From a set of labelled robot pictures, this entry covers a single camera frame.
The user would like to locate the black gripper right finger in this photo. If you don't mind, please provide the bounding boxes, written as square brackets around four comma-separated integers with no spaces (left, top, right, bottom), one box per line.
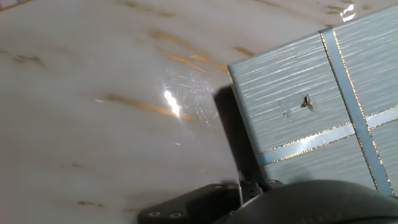
[214,179,398,224]

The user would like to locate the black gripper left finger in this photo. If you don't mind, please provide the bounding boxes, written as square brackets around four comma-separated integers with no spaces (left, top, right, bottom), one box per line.
[137,182,241,224]

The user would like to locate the light blue gift box lid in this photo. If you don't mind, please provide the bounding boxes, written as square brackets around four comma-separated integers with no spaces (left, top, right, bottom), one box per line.
[213,4,398,197]

